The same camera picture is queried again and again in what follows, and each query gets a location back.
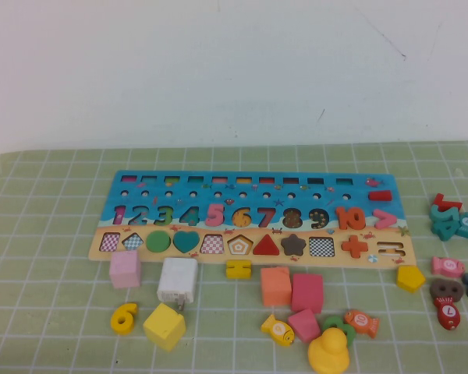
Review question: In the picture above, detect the green circle piece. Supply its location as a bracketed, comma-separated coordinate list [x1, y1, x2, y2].
[145, 230, 172, 253]

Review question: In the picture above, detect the white cube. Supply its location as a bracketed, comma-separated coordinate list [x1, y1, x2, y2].
[156, 256, 200, 312]

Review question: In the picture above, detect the brown number eight piece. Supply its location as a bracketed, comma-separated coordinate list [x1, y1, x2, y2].
[429, 277, 465, 304]

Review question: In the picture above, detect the yellow cube block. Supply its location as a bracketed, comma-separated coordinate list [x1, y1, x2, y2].
[142, 302, 187, 351]

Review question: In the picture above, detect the green number three piece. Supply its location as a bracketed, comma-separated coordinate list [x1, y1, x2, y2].
[321, 315, 356, 348]

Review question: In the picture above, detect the pink greater-than sign piece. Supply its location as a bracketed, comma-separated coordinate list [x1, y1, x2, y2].
[374, 209, 398, 230]

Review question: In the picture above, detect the brown star piece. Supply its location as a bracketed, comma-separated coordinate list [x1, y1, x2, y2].
[280, 233, 308, 257]

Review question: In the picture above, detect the red triangle piece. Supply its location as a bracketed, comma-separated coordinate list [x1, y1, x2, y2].
[252, 234, 281, 256]

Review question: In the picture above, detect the teal heart piece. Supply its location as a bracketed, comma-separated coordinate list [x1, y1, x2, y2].
[172, 230, 201, 254]

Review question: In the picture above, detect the pink fish number five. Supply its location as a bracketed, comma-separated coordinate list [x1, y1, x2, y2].
[431, 256, 466, 279]

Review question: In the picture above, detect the yellow equals sign piece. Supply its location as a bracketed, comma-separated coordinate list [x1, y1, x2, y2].
[225, 259, 253, 280]

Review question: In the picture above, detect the orange rectangular block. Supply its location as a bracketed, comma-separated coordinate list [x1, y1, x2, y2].
[260, 266, 293, 308]

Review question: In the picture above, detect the yellow rubber duck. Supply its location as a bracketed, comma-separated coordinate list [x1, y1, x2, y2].
[307, 326, 351, 374]

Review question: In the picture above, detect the red fish number seven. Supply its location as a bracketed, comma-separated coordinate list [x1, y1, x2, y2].
[432, 295, 462, 331]

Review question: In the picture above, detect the yellow fish number nine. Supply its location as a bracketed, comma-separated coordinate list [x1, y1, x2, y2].
[260, 313, 296, 347]

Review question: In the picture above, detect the yellow number six piece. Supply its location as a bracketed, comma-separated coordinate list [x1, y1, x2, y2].
[110, 302, 140, 336]

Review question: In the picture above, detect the pink number five piece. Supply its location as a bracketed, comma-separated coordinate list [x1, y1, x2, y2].
[204, 203, 226, 228]

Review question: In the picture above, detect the teal number two piece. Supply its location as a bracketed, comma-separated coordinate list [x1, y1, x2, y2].
[428, 204, 460, 227]

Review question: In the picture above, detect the orange number ten piece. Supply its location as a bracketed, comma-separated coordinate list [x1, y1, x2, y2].
[335, 206, 367, 231]

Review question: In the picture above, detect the orange fish number ten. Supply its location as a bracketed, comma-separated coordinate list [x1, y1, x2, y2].
[343, 309, 381, 339]

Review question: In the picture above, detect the light pink cube block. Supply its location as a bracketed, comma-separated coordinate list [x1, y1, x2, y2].
[108, 249, 142, 290]

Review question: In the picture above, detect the orange plus sign piece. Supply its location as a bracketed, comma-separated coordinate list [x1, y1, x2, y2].
[341, 235, 370, 259]

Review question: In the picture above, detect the green checkered tablecloth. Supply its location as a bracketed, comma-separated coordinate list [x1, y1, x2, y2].
[0, 139, 468, 374]

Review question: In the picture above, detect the yellow pentagon block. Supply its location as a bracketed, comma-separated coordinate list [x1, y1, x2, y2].
[396, 265, 427, 294]

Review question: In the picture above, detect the red number seven piece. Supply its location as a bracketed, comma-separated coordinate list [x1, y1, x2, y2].
[431, 192, 463, 213]

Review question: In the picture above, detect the dark pink rectangular block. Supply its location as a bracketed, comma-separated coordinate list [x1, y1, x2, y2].
[290, 273, 324, 315]

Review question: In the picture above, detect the pink trapezoid block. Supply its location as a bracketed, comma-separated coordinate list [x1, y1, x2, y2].
[287, 308, 321, 344]

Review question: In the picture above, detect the colourful wooden number puzzle board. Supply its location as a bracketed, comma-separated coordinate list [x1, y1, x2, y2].
[87, 170, 414, 270]

